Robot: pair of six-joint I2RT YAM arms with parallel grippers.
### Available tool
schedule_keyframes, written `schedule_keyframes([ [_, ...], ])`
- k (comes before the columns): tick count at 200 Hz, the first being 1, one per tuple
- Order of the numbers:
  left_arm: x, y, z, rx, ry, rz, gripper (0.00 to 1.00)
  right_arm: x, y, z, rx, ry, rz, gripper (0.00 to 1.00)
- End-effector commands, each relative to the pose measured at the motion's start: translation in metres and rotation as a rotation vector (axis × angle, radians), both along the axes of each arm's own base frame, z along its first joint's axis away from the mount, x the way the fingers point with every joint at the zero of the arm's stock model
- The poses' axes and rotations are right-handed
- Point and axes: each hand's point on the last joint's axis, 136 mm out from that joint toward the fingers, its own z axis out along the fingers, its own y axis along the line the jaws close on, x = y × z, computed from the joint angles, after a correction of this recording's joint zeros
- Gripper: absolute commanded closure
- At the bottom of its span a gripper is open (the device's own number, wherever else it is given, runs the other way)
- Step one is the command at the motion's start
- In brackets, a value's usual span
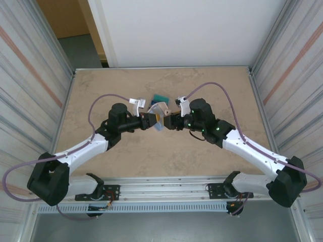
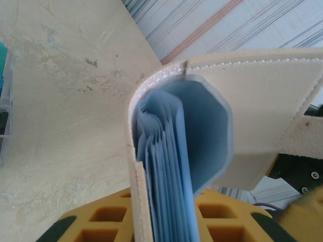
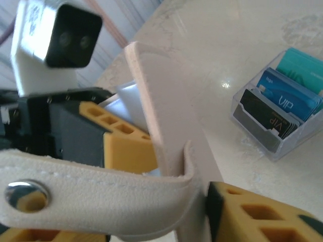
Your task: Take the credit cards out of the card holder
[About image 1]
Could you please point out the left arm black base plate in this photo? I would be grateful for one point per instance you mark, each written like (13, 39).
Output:
(113, 189)

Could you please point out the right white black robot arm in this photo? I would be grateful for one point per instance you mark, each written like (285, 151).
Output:
(252, 151)

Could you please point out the translucent corrugated side panel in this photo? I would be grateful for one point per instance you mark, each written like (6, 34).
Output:
(297, 75)
(25, 75)

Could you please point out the teal credit card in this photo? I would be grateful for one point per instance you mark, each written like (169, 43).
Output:
(161, 97)

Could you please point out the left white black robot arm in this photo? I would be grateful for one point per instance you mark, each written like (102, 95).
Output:
(80, 151)

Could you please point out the aluminium mounting rail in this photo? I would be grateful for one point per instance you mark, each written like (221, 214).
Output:
(164, 187)

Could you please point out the white door frame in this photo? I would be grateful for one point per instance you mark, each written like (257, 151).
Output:
(101, 30)

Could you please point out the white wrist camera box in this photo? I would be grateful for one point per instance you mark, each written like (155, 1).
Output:
(183, 104)
(136, 103)

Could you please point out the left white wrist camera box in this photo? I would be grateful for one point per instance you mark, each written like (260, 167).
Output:
(136, 103)

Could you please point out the brown wooden door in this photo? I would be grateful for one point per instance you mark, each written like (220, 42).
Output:
(65, 17)

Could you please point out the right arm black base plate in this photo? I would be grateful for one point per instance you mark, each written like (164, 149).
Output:
(214, 191)

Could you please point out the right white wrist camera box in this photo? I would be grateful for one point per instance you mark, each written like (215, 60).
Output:
(183, 104)

